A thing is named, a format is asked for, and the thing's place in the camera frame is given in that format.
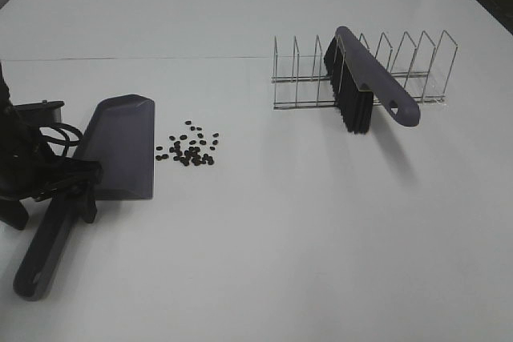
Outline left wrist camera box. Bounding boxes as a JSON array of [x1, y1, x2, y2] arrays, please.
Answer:
[[14, 100, 65, 127]]

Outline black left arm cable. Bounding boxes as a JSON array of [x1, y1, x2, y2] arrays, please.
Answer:
[[34, 123, 86, 159]]

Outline pile of coffee beans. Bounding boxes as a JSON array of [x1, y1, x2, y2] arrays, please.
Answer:
[[154, 120, 220, 167]]

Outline metal wire rack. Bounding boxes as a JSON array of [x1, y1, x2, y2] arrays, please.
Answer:
[[271, 30, 458, 110]]

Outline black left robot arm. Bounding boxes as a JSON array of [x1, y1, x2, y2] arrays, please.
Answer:
[[1, 79, 102, 230]]

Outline purple brush black bristles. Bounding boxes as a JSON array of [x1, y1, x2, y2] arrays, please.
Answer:
[[324, 26, 421, 134]]

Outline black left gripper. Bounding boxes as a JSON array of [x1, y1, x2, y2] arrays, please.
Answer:
[[1, 151, 100, 230]]

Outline purple plastic dustpan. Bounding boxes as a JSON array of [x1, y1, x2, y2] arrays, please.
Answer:
[[13, 94, 155, 300]]

